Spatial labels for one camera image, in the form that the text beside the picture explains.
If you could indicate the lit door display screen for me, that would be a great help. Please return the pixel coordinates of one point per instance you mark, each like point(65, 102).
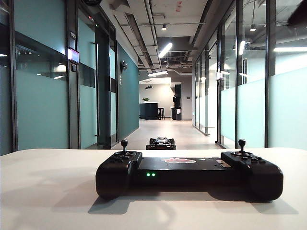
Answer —
point(73, 55)

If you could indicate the white glass door sign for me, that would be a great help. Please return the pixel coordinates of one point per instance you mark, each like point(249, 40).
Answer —
point(219, 75)

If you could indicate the black bin with white label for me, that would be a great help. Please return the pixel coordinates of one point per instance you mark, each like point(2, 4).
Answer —
point(177, 114)

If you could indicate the tall black machine cabinet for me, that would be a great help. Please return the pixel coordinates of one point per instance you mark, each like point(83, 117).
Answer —
point(177, 98)

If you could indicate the long linear ceiling light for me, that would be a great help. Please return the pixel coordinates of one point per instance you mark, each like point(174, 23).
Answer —
point(165, 50)
point(157, 73)

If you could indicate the dark wooden bar stool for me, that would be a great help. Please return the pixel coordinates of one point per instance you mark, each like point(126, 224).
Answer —
point(161, 112)

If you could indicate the small green potted plant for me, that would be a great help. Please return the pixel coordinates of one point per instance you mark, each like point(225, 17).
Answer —
point(145, 99)

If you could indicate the black dual-joystick remote controller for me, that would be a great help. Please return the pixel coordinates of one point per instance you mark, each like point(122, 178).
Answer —
point(182, 175)

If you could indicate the black room number plate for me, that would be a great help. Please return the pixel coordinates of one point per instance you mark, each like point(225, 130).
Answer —
point(73, 35)

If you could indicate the small ceiling spot light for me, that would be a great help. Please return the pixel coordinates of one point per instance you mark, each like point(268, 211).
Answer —
point(164, 26)

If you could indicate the red ceiling sign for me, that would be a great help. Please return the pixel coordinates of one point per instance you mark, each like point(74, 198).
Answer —
point(179, 6)

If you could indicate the black quadruped robot dog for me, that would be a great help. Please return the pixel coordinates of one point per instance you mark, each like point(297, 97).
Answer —
point(160, 143)

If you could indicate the dark counter with white top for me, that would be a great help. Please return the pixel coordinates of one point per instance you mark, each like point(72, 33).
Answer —
point(148, 110)

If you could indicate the small white wall notice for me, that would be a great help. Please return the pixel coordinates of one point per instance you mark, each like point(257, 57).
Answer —
point(120, 79)

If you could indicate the black pendant lamp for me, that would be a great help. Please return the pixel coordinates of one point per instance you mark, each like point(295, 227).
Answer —
point(253, 27)

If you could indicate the black door access reader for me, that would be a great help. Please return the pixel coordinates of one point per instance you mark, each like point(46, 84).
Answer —
point(74, 68)

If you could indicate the black hanging ceiling projector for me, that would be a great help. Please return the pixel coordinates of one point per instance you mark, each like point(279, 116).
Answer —
point(148, 87)

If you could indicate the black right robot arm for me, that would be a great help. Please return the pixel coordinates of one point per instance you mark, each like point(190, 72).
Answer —
point(299, 16)

